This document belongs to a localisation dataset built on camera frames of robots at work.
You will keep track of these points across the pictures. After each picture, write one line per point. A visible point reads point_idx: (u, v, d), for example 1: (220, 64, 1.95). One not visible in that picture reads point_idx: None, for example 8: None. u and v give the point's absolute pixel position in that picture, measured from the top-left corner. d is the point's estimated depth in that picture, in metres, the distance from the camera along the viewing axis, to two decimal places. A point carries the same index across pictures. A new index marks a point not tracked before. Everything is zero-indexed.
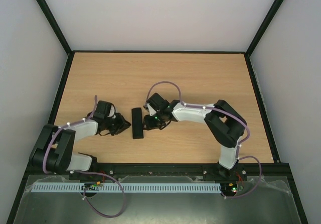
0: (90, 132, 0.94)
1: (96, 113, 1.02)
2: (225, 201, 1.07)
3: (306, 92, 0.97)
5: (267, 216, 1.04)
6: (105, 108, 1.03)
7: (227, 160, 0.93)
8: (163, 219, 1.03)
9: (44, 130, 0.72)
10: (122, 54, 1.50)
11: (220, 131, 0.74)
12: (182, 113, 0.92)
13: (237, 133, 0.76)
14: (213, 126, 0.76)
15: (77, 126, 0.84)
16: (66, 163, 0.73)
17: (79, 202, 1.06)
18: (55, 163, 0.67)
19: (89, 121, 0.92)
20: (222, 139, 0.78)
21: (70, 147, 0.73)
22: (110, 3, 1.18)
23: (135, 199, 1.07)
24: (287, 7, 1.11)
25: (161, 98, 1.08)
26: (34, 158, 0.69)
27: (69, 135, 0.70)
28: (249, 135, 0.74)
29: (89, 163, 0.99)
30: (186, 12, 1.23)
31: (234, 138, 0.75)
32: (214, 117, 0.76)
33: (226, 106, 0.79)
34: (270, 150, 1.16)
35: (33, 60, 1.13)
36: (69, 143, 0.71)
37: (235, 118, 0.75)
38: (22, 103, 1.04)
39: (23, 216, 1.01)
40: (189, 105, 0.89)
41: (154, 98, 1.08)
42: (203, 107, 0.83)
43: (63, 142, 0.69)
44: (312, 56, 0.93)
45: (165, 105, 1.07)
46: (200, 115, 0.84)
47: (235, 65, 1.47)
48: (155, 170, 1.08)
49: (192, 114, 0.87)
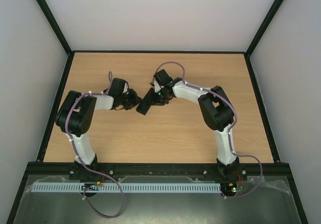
0: (105, 106, 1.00)
1: (111, 90, 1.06)
2: (225, 201, 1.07)
3: (307, 92, 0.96)
5: (267, 216, 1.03)
6: (119, 84, 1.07)
7: (223, 154, 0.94)
8: (163, 219, 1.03)
9: (70, 94, 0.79)
10: (122, 54, 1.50)
11: (208, 112, 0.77)
12: (181, 90, 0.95)
13: (224, 119, 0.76)
14: (203, 107, 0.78)
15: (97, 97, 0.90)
16: (86, 127, 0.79)
17: (79, 203, 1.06)
18: (78, 124, 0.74)
19: (107, 97, 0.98)
20: (210, 121, 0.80)
21: (91, 112, 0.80)
22: (109, 2, 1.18)
23: (135, 199, 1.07)
24: (287, 8, 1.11)
25: (166, 75, 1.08)
26: (59, 120, 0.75)
27: (92, 100, 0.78)
28: (236, 121, 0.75)
29: (93, 158, 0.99)
30: (186, 12, 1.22)
31: (220, 122, 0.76)
32: (207, 98, 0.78)
33: (221, 93, 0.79)
34: (270, 149, 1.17)
35: (34, 60, 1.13)
36: (91, 108, 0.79)
37: (226, 103, 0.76)
38: (23, 102, 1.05)
39: (23, 216, 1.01)
40: (188, 84, 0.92)
41: (160, 73, 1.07)
42: (200, 88, 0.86)
43: (88, 105, 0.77)
44: (312, 56, 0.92)
45: (169, 80, 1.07)
46: (196, 95, 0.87)
47: (235, 65, 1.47)
48: (155, 170, 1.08)
49: (190, 93, 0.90)
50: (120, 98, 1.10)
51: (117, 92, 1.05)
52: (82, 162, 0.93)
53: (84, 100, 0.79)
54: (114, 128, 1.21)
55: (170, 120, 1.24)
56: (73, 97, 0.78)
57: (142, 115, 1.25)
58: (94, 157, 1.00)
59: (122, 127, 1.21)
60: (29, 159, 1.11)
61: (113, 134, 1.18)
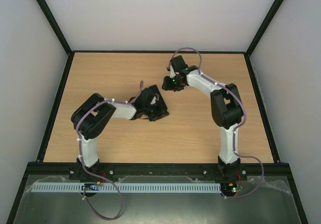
0: (126, 114, 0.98)
1: (137, 100, 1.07)
2: (225, 201, 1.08)
3: (307, 92, 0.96)
5: (267, 216, 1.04)
6: (147, 96, 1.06)
7: (225, 153, 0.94)
8: (163, 219, 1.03)
9: (94, 98, 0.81)
10: (122, 54, 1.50)
11: (218, 108, 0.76)
12: (195, 81, 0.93)
13: (231, 117, 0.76)
14: (214, 102, 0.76)
15: (120, 105, 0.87)
16: (98, 132, 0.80)
17: (79, 203, 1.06)
18: (88, 128, 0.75)
19: (130, 106, 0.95)
20: (217, 116, 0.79)
21: (106, 120, 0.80)
22: (109, 2, 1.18)
23: (135, 199, 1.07)
24: (287, 7, 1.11)
25: (182, 62, 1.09)
26: (74, 118, 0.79)
27: (111, 109, 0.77)
28: (244, 122, 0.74)
29: (95, 162, 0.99)
30: (186, 11, 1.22)
31: (226, 119, 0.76)
32: (220, 94, 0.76)
33: (235, 90, 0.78)
34: (270, 149, 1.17)
35: (33, 59, 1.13)
36: (107, 116, 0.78)
37: (237, 102, 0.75)
38: (23, 102, 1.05)
39: (23, 216, 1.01)
40: (204, 76, 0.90)
41: (175, 60, 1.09)
42: (215, 83, 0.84)
43: (104, 112, 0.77)
44: (313, 56, 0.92)
45: (184, 67, 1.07)
46: (209, 89, 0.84)
47: (235, 65, 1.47)
48: (155, 170, 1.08)
49: (203, 85, 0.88)
50: (145, 110, 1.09)
51: (143, 104, 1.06)
52: (84, 163, 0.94)
53: (104, 106, 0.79)
54: (114, 128, 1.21)
55: (170, 120, 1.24)
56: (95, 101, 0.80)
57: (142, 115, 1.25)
58: (96, 160, 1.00)
59: (122, 127, 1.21)
60: (29, 159, 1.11)
61: (113, 134, 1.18)
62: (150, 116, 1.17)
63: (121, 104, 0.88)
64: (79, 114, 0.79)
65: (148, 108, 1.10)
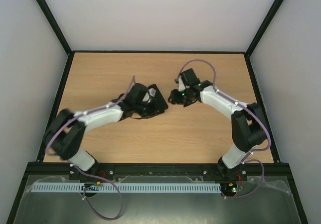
0: (113, 119, 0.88)
1: (128, 97, 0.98)
2: (225, 201, 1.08)
3: (307, 92, 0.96)
5: (268, 216, 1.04)
6: (138, 93, 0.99)
7: (229, 158, 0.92)
8: (163, 219, 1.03)
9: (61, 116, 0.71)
10: (121, 54, 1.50)
11: (242, 131, 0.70)
12: (211, 98, 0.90)
13: (256, 140, 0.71)
14: (237, 124, 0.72)
15: (95, 114, 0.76)
16: (72, 152, 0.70)
17: (79, 203, 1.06)
18: (59, 150, 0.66)
19: (113, 109, 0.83)
20: (239, 139, 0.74)
21: (81, 138, 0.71)
22: (109, 2, 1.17)
23: (135, 198, 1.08)
24: (287, 8, 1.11)
25: (194, 76, 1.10)
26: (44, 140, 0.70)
27: (81, 126, 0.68)
28: (266, 148, 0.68)
29: (91, 164, 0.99)
30: (185, 12, 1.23)
31: (252, 143, 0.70)
32: (244, 116, 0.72)
33: (259, 112, 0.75)
34: (270, 150, 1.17)
35: (34, 60, 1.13)
36: (79, 134, 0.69)
37: (260, 124, 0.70)
38: (23, 102, 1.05)
39: (23, 216, 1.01)
40: (220, 93, 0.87)
41: (187, 73, 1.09)
42: (235, 102, 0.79)
43: (74, 130, 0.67)
44: (313, 56, 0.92)
45: (195, 82, 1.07)
46: (228, 108, 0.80)
47: (235, 65, 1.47)
48: (155, 170, 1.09)
49: (222, 104, 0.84)
50: (136, 108, 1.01)
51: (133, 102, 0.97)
52: (79, 168, 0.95)
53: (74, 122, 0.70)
54: (115, 128, 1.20)
55: (170, 120, 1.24)
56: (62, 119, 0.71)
57: (142, 116, 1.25)
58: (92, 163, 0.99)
59: (122, 127, 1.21)
60: (29, 159, 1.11)
61: (113, 134, 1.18)
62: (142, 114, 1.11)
63: (98, 112, 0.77)
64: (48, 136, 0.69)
65: (139, 105, 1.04)
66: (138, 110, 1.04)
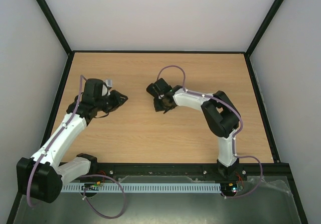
0: (79, 131, 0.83)
1: (85, 97, 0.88)
2: (222, 201, 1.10)
3: (307, 92, 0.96)
5: (266, 216, 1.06)
6: (95, 88, 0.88)
7: (224, 156, 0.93)
8: (163, 219, 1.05)
9: (19, 170, 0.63)
10: (121, 54, 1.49)
11: (213, 119, 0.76)
12: (182, 98, 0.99)
13: (229, 124, 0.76)
14: (207, 113, 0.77)
15: (55, 145, 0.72)
16: (58, 188, 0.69)
17: (79, 202, 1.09)
18: (44, 197, 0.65)
19: (71, 123, 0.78)
20: (215, 129, 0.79)
21: (56, 173, 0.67)
22: (109, 2, 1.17)
23: (135, 198, 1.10)
24: (287, 8, 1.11)
25: (165, 84, 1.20)
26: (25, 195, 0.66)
27: (47, 172, 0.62)
28: (242, 128, 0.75)
29: (88, 167, 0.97)
30: (185, 12, 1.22)
31: (226, 128, 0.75)
32: (211, 104, 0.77)
33: (224, 98, 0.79)
34: (270, 150, 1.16)
35: (33, 59, 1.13)
36: (53, 176, 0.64)
37: (228, 107, 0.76)
38: (23, 102, 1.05)
39: (24, 216, 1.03)
40: (190, 91, 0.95)
41: (159, 82, 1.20)
42: (202, 95, 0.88)
43: (42, 178, 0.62)
44: (313, 55, 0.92)
45: (167, 90, 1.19)
46: (198, 102, 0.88)
47: (235, 65, 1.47)
48: (155, 170, 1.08)
49: (191, 100, 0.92)
50: (98, 105, 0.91)
51: (93, 99, 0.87)
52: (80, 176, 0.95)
53: (42, 165, 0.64)
54: (114, 128, 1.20)
55: (170, 120, 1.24)
56: (23, 172, 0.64)
57: (142, 116, 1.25)
58: (90, 162, 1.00)
59: (122, 127, 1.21)
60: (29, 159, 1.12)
61: (113, 134, 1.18)
62: (106, 109, 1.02)
63: (55, 142, 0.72)
64: (24, 191, 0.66)
65: (102, 102, 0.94)
66: (102, 106, 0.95)
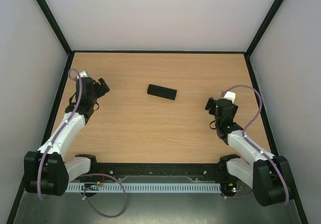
0: (78, 128, 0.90)
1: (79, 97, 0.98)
2: (221, 202, 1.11)
3: (308, 91, 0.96)
5: (266, 215, 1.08)
6: (87, 87, 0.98)
7: (236, 168, 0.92)
8: (163, 219, 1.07)
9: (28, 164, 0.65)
10: (121, 54, 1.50)
11: (263, 183, 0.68)
12: (236, 141, 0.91)
13: (277, 195, 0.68)
14: (258, 175, 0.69)
15: (61, 137, 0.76)
16: (65, 180, 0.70)
17: (79, 202, 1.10)
18: (53, 188, 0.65)
19: (73, 120, 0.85)
20: (259, 195, 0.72)
21: (63, 163, 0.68)
22: (109, 3, 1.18)
23: (135, 198, 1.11)
24: (288, 7, 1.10)
25: (231, 114, 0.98)
26: (31, 188, 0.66)
27: (56, 159, 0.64)
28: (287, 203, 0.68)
29: (88, 165, 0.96)
30: (185, 12, 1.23)
31: (272, 199, 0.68)
32: (266, 167, 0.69)
33: (284, 166, 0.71)
34: (270, 150, 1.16)
35: (33, 59, 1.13)
36: (60, 165, 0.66)
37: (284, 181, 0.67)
38: (22, 101, 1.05)
39: (23, 216, 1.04)
40: (249, 139, 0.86)
41: (225, 110, 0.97)
42: (260, 151, 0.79)
43: (51, 167, 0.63)
44: (313, 54, 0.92)
45: (229, 121, 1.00)
46: (252, 155, 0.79)
47: (235, 65, 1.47)
48: (155, 171, 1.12)
49: (246, 149, 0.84)
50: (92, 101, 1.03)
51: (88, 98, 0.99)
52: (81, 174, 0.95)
53: (50, 155, 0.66)
54: (114, 128, 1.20)
55: (170, 120, 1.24)
56: (32, 164, 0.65)
57: (142, 116, 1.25)
58: (90, 160, 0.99)
59: (122, 127, 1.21)
60: None
61: (113, 134, 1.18)
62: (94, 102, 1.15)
63: (61, 134, 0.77)
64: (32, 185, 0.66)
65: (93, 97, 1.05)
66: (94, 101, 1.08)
